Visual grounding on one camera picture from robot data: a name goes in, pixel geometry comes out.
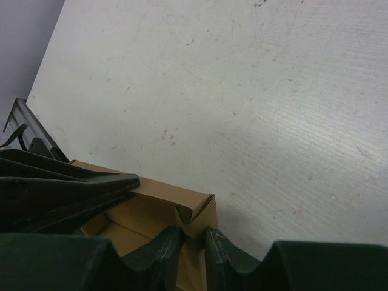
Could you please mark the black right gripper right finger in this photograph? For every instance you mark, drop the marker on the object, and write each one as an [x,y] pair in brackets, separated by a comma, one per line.
[295,265]

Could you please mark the aluminium table edge rail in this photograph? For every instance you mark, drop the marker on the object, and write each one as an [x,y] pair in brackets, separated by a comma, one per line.
[23,131]

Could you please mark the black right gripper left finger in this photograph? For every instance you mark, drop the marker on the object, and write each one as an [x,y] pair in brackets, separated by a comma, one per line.
[73,262]

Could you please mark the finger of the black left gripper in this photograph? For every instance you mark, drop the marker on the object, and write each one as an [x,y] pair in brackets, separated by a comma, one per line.
[43,195]

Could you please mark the brown paper box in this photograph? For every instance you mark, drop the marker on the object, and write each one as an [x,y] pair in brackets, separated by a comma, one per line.
[157,205]

